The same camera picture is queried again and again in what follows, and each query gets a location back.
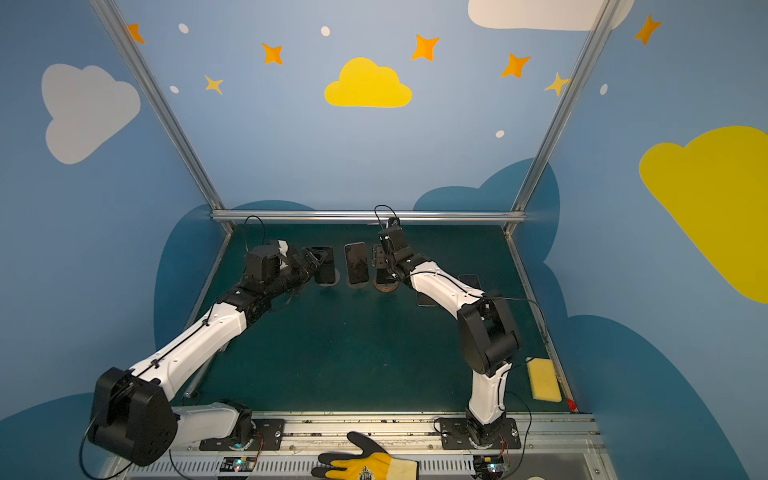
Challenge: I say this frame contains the dark phone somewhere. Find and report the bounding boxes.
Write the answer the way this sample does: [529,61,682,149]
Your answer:
[372,244,397,279]

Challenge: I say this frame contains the green phone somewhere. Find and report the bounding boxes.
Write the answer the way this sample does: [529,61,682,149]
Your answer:
[417,292,438,308]

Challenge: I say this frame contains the silver phone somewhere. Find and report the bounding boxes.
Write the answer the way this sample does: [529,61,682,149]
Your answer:
[458,274,481,289]

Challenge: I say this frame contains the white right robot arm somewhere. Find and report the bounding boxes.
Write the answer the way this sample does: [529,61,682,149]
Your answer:
[377,216,522,436]

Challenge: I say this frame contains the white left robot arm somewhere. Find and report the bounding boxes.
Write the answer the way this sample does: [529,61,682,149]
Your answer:
[84,241,335,466]

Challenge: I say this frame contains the black phone back left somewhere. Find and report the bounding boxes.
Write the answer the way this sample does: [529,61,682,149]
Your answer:
[314,246,337,286]

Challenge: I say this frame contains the pink phone back middle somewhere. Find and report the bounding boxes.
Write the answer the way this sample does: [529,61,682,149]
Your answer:
[344,242,370,287]

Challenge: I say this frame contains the grey metal tube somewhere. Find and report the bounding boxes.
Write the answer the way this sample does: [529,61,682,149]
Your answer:
[182,356,216,400]

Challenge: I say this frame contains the yellow sponge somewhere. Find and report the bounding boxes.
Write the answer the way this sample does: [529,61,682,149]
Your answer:
[526,358,562,403]

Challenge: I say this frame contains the left circuit board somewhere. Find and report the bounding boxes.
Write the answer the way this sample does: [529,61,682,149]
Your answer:
[219,457,257,473]

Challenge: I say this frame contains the circuit board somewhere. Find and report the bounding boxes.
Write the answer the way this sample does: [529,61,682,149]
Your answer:
[471,456,507,480]
[219,457,257,473]

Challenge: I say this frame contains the yellow black work glove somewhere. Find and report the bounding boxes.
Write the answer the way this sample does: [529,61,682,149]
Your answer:
[311,431,420,480]

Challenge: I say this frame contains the right circuit board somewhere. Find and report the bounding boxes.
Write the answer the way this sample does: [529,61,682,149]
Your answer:
[471,456,507,480]

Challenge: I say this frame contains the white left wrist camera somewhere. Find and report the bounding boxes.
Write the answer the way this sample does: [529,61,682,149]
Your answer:
[270,240,289,256]

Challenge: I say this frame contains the wooden ring phone stand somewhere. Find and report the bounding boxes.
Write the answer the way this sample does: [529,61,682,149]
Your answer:
[374,277,400,293]

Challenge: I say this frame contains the aluminium frame rail back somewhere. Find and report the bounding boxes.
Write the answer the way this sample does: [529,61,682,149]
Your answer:
[211,207,526,224]

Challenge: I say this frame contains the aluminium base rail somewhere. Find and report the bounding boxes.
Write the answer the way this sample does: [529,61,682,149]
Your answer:
[96,412,617,479]

